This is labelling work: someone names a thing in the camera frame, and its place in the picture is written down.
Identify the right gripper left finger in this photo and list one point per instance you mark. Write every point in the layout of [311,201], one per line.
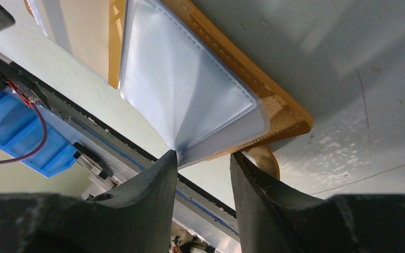
[21,217]

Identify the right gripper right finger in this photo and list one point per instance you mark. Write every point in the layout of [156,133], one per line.
[274,217]

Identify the orange leather card holder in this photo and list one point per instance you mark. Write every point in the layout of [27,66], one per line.
[202,95]

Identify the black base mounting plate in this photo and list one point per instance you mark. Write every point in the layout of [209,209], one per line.
[122,147]

